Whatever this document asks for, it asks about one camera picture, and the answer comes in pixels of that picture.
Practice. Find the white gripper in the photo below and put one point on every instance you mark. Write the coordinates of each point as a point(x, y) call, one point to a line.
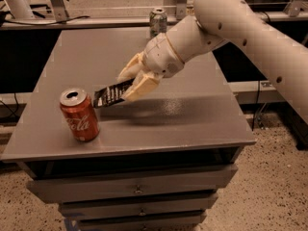
point(161, 59)

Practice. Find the black rxbar chocolate wrapper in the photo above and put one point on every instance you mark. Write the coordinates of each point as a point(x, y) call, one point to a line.
point(111, 95)

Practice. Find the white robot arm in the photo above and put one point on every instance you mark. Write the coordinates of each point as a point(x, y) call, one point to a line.
point(282, 60)

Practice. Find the green white soda can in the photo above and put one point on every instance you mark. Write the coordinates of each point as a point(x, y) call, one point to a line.
point(157, 21)

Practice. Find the red coke can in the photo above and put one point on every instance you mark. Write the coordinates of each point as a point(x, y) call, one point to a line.
point(79, 114)

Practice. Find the grey drawer cabinet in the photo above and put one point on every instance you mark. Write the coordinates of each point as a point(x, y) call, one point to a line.
point(190, 120)

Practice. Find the middle grey drawer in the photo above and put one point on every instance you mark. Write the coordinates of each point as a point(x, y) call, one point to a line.
point(140, 206)

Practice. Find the grey drawer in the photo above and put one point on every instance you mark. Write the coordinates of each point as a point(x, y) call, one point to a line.
point(142, 223)
point(140, 206)
point(185, 179)

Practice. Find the top grey drawer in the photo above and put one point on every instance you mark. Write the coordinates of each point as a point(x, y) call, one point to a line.
point(185, 179)

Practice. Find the bottom grey drawer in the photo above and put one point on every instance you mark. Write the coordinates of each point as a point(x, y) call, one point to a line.
point(142, 223)

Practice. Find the grey metal rail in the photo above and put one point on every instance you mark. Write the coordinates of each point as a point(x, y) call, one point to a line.
point(83, 22)

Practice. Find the metal frame bracket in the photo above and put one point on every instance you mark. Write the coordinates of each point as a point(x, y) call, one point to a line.
point(181, 9)

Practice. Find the metal frame upright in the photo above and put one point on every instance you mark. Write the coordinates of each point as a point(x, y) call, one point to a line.
point(59, 10)

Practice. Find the white pipe post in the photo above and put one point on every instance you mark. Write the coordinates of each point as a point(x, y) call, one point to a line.
point(20, 9)

